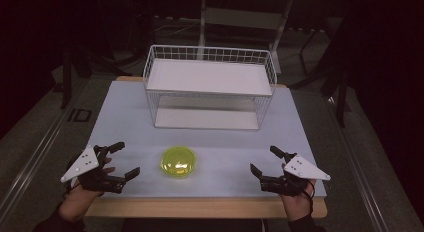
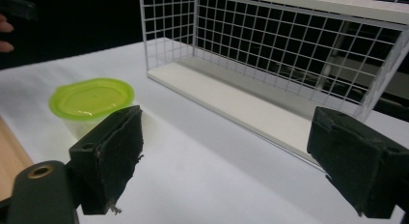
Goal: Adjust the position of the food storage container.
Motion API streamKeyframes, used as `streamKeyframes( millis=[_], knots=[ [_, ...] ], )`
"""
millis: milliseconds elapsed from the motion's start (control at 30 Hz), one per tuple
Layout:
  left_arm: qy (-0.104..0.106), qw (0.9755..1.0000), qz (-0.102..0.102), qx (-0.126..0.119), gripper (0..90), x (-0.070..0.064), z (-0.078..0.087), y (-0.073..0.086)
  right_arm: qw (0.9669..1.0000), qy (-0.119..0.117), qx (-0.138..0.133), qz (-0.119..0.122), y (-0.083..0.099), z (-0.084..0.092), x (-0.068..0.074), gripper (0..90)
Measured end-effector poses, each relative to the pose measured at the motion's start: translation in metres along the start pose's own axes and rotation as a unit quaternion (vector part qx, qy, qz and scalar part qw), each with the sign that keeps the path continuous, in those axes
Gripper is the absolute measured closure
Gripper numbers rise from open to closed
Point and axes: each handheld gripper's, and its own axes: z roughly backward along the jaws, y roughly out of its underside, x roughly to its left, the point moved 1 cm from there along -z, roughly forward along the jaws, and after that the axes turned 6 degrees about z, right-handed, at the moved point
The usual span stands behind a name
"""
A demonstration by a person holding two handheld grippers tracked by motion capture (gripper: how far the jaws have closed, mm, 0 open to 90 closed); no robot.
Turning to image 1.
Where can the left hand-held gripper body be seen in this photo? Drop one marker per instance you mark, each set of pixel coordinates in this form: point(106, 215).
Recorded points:
point(81, 162)

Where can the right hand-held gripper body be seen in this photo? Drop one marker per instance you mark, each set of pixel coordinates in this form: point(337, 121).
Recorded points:
point(301, 168)

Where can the yellow-green translucent bowl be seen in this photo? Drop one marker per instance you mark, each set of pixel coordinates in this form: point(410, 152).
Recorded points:
point(178, 161)

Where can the person's left hand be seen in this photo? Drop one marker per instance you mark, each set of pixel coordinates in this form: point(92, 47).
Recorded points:
point(77, 199)

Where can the person's right hand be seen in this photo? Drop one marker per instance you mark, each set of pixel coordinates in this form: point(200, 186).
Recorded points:
point(297, 206)

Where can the pale grey table mat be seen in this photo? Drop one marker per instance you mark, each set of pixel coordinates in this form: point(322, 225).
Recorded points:
point(126, 126)

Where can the black floor socket plate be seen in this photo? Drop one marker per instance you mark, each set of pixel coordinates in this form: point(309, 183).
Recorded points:
point(80, 115)

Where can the wooden table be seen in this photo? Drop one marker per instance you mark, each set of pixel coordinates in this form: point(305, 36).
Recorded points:
point(200, 208)

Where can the black stand leg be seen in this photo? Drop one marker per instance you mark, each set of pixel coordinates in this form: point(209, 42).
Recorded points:
point(342, 98)
point(66, 79)

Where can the metal floor rail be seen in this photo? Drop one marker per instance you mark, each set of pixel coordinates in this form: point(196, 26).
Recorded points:
point(356, 165)
point(36, 158)

